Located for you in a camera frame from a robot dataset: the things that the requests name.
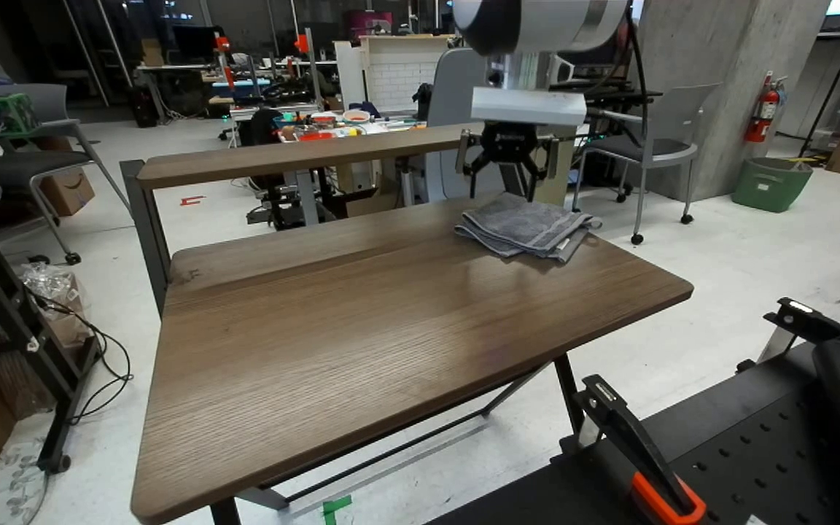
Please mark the grey armchair on casters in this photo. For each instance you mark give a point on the grey armchair on casters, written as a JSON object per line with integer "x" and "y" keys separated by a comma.
{"x": 668, "y": 147}

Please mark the wooden desk riser shelf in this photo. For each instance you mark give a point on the wooden desk riser shelf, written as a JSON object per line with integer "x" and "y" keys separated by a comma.
{"x": 293, "y": 156}

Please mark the grey towel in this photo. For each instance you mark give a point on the grey towel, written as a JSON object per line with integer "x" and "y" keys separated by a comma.
{"x": 523, "y": 224}

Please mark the black metal rack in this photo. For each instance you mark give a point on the black metal rack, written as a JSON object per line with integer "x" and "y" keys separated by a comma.
{"x": 7, "y": 309}

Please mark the red fire extinguisher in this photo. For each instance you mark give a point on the red fire extinguisher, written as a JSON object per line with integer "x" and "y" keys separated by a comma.
{"x": 761, "y": 110}

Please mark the grey metal-legged chair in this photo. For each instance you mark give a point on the grey metal-legged chair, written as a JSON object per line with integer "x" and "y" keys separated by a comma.
{"x": 26, "y": 164}

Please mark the grey wrist camera bar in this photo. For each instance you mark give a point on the grey wrist camera bar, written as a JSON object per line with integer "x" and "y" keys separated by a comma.
{"x": 525, "y": 105}

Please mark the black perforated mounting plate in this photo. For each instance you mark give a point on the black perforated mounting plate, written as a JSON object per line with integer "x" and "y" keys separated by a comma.
{"x": 758, "y": 455}

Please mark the cluttered low work table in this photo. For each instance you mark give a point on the cluttered low work table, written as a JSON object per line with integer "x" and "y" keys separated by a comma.
{"x": 341, "y": 124}

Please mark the beige waste bin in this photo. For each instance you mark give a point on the beige waste bin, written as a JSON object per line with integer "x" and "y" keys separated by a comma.
{"x": 561, "y": 164}

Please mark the black metal desk frame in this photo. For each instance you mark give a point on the black metal desk frame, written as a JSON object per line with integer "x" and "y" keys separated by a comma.
{"x": 143, "y": 224}

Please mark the clear plastic bag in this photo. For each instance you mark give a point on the clear plastic bag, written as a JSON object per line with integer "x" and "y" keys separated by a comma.
{"x": 46, "y": 282}

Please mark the black background table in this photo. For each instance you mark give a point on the black background table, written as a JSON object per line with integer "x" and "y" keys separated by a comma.
{"x": 618, "y": 96}

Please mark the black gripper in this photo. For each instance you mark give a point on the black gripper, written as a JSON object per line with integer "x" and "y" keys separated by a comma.
{"x": 509, "y": 144}

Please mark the green plastic bin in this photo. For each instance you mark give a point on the green plastic bin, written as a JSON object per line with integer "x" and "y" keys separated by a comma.
{"x": 767, "y": 185}

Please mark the black metal clamp lever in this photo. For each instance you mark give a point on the black metal clamp lever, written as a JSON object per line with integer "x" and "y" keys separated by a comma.
{"x": 802, "y": 317}

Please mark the white pegboard panel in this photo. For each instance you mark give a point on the white pegboard panel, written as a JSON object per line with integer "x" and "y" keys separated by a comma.
{"x": 395, "y": 68}

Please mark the green floor tape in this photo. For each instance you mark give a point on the green floor tape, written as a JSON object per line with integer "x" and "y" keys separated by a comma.
{"x": 335, "y": 509}

